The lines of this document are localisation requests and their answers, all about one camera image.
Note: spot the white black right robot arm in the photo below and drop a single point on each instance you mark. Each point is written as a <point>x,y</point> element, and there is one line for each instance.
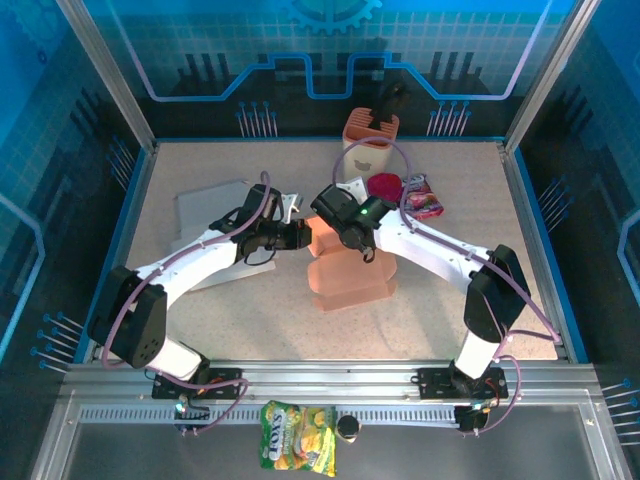
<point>435,250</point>

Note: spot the yellow green candy bag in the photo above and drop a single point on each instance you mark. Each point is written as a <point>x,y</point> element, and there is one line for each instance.
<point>295,440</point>

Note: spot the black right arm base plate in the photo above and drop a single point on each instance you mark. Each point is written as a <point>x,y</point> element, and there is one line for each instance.
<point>435,382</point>

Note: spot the orange cardboard box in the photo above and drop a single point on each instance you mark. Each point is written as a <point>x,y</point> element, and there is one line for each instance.
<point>350,285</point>

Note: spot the aluminium frame post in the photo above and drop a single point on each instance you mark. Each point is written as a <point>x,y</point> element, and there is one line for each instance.
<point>107,75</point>
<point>545,75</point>

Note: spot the black round cap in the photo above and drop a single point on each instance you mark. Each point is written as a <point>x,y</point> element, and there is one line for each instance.
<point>348,426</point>

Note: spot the white paper box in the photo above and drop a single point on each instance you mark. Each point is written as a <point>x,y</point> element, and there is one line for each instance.
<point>210,205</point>

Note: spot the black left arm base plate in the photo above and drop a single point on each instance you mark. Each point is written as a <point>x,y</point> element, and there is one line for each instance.
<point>225,382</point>

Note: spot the purple candy bag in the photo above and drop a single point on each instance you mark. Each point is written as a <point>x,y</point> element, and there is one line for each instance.
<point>425,202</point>

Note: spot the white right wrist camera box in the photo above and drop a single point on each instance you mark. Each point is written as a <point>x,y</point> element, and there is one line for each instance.
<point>356,186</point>

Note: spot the small controller board with LED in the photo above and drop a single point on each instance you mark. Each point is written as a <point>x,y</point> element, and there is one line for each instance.
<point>192,415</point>
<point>470,417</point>

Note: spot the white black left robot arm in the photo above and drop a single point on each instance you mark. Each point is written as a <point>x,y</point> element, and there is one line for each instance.
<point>200,260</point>

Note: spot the pink heart-shaped container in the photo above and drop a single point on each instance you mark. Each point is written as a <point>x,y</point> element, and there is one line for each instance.
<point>385,185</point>

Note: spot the beige pink knife block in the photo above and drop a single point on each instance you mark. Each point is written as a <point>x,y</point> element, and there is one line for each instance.
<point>365,160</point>

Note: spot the aluminium mounting rail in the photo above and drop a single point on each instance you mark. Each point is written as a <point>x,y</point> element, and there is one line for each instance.
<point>325,385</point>

